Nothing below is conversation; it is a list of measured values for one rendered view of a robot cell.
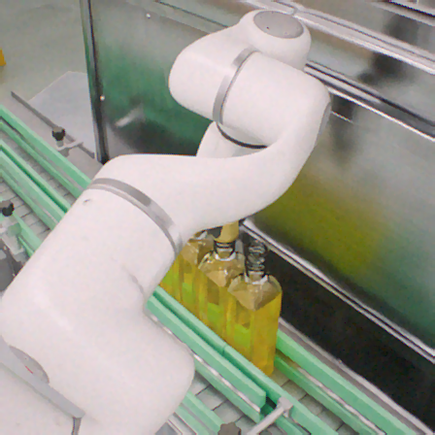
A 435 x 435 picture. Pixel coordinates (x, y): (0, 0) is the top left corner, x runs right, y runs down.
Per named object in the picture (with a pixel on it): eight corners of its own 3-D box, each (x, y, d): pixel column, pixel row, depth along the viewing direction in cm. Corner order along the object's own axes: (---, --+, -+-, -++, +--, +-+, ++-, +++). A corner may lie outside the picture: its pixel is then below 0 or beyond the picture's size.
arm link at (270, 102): (85, 231, 48) (211, 76, 59) (224, 309, 46) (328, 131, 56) (75, 169, 41) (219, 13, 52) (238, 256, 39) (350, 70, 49)
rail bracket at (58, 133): (90, 174, 133) (83, 122, 124) (65, 185, 129) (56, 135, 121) (82, 166, 135) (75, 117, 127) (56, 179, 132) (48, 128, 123)
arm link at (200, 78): (266, 90, 47) (164, 47, 48) (240, 181, 55) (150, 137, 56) (325, 21, 56) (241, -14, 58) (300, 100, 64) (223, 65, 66)
